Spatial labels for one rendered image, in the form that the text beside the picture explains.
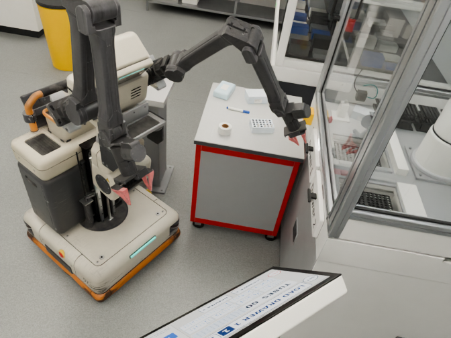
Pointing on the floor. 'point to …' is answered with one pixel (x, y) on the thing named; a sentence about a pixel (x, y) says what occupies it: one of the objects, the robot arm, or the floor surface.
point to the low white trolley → (243, 167)
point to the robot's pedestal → (159, 105)
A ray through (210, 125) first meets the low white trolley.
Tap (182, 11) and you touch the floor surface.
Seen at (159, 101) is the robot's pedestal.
